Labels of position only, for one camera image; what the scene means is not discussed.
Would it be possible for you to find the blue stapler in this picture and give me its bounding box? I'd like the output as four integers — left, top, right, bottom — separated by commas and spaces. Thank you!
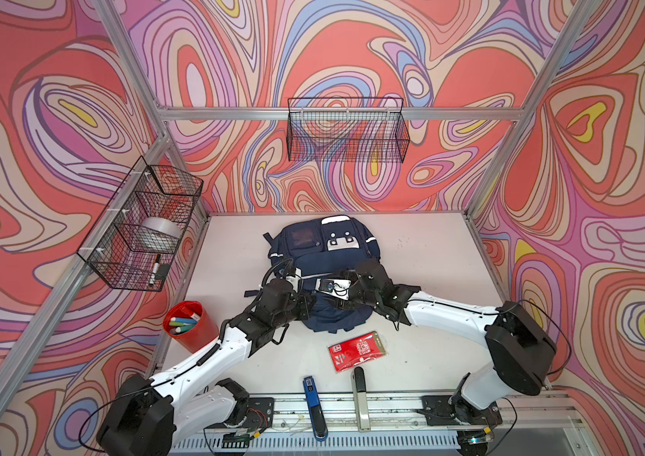
303, 376, 328, 442

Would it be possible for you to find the wire basket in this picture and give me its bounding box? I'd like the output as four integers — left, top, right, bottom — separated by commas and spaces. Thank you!
286, 95, 410, 163
77, 157, 204, 292

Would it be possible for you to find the red packet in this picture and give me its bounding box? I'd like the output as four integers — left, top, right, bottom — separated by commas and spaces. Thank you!
328, 332, 387, 372

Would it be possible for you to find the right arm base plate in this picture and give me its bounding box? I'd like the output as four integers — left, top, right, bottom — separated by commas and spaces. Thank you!
415, 395, 503, 429

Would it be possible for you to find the black beige stapler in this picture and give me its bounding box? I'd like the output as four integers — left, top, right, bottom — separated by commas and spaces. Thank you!
352, 366, 371, 432

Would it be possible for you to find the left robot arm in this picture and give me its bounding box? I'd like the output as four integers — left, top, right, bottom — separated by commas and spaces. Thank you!
96, 261, 315, 455

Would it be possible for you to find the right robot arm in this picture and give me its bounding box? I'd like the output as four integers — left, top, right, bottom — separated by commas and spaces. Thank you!
315, 260, 557, 412

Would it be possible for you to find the left wire basket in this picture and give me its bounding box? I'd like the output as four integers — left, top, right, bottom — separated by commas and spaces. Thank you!
77, 157, 204, 292

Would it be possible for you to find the navy blue backpack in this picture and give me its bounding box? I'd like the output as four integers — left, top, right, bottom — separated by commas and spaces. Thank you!
264, 216, 381, 334

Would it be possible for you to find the white tape roll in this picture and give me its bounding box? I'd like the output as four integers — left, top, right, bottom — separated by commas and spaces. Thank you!
138, 217, 182, 254

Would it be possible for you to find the marker in basket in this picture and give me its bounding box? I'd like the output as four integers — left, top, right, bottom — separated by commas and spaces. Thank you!
148, 254, 161, 287

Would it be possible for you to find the back wire basket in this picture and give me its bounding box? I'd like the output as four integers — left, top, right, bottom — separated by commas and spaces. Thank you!
286, 95, 410, 163

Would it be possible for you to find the red cup with markers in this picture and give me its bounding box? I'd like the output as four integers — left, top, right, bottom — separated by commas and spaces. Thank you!
162, 301, 220, 353

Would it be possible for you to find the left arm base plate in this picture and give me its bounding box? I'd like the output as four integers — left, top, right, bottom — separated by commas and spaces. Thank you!
210, 396, 275, 432

